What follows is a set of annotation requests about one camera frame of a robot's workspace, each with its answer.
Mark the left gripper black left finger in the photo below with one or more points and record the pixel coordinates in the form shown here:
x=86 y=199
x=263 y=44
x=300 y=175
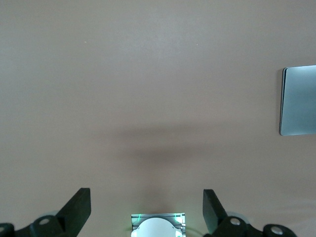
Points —
x=79 y=207

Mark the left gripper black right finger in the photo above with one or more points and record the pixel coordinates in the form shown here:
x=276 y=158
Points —
x=211 y=209

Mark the grey laptop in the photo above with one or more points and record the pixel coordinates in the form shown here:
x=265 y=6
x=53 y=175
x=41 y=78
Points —
x=298 y=98

